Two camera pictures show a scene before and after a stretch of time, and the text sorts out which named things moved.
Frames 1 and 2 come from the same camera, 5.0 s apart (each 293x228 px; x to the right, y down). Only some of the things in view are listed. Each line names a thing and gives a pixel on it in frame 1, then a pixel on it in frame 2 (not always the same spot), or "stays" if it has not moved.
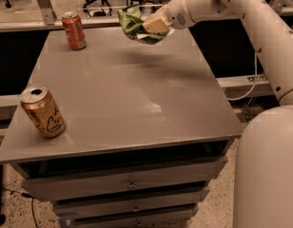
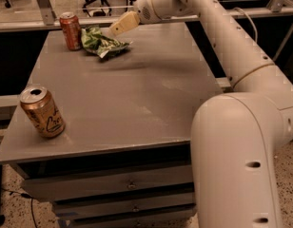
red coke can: [74, 31] stays
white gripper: [177, 13] -> [145, 8]
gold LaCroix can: [43, 112] stays
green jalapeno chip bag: [131, 22] -> [95, 41]
